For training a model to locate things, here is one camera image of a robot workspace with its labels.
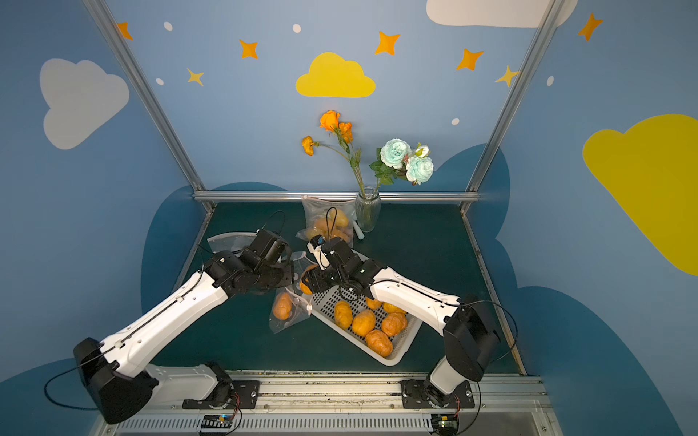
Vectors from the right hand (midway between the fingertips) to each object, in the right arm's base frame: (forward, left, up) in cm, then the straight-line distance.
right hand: (316, 271), depth 81 cm
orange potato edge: (-9, -9, -11) cm, 17 cm away
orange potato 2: (-11, -15, -12) cm, 22 cm away
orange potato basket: (-7, +11, -12) cm, 18 cm away
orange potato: (-6, +3, 0) cm, 6 cm away
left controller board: (-38, +24, -20) cm, 49 cm away
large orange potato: (+29, +4, -12) cm, 31 cm away
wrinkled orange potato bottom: (-16, -20, -11) cm, 28 cm away
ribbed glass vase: (+34, -15, -7) cm, 38 cm away
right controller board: (-34, -39, -20) cm, 55 cm away
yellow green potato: (+35, -4, -15) cm, 39 cm away
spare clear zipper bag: (-11, +2, +1) cm, 11 cm away
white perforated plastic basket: (-4, -1, -16) cm, 17 cm away
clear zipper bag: (+20, +38, -14) cm, 45 cm away
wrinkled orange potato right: (-10, -25, -12) cm, 29 cm away
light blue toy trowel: (+29, -12, -15) cm, 35 cm away
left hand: (-3, +5, +4) cm, 7 cm away
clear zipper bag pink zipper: (+37, +2, -16) cm, 40 cm away
